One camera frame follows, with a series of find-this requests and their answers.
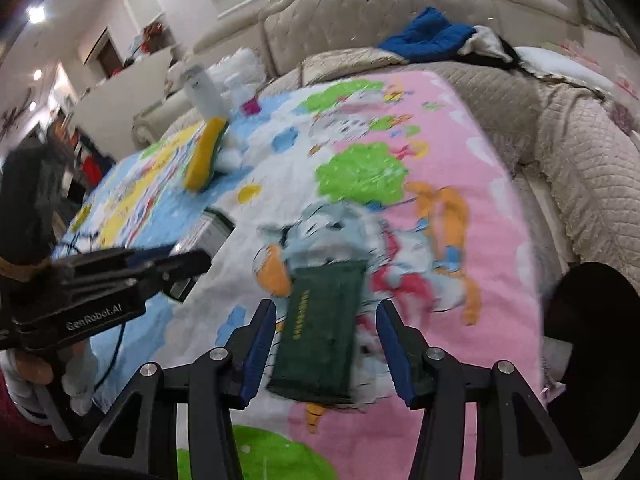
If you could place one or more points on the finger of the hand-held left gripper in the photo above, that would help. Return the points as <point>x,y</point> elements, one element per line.
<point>185,265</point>
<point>150,257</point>

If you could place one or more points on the ceiling light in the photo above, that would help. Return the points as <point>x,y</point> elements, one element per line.
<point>36,14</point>
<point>37,74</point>

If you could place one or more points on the white cloth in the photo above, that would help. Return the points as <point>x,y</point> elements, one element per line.
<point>487,40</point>

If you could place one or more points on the yellow sponge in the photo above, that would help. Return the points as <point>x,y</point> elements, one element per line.
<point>205,160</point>

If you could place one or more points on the gold patterned cushion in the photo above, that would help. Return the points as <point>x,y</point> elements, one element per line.
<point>340,62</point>

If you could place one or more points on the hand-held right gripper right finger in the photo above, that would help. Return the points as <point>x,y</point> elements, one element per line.
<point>395,355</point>

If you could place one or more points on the red garment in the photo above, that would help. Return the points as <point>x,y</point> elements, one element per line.
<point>91,167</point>

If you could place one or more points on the person's left hand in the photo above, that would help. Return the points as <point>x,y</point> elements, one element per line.
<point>32,367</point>

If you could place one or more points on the dark green box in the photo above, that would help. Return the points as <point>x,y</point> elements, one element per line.
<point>320,330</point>

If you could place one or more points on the white bottle with pink label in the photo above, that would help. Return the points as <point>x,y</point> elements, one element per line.
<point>250,105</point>

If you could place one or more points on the brown door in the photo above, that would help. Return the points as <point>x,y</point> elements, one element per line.
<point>109,55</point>

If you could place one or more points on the white pillow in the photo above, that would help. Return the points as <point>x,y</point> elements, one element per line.
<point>555,62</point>

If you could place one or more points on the beige quilted bedspread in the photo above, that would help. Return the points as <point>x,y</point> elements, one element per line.
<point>590,160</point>

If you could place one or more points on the black cloth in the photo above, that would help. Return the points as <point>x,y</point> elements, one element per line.
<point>505,62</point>

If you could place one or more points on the white fluffy cushion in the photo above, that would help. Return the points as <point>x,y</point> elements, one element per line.
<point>237,65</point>

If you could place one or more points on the white crumpled tissue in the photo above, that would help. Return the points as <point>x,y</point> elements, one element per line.
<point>231,152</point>

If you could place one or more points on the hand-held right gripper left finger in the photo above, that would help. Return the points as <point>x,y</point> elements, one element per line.
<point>260,350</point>

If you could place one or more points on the blue cloth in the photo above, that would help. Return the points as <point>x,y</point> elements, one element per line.
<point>425,35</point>

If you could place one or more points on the grey green carton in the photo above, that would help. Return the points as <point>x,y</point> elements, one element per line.
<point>212,234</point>

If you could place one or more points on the beige sofa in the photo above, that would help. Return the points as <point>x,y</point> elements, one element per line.
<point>160,115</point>

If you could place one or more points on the red bag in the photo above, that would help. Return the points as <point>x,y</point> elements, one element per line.
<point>152,37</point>

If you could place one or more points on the beige tufted headboard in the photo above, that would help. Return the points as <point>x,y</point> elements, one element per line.
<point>360,15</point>

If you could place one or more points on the cartoon printed blanket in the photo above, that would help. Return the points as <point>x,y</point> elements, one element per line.
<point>450,185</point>

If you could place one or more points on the white partition counter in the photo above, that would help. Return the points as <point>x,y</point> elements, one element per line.
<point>120,85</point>

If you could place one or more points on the white thermos bottle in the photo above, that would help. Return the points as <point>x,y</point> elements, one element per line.
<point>205,92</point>

